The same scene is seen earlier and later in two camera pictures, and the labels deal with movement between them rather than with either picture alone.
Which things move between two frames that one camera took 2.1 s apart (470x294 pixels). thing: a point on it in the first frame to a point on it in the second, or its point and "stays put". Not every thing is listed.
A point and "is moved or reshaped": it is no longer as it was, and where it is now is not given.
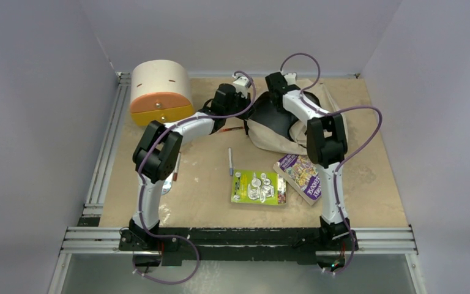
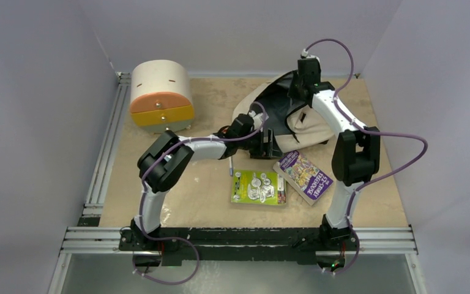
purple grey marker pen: (230, 162) stays put
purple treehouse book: (302, 174) stays put
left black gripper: (245, 102) to (267, 150)
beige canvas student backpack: (268, 128) is moved or reshaped
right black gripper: (280, 109) to (292, 94)
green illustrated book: (257, 187) stays put
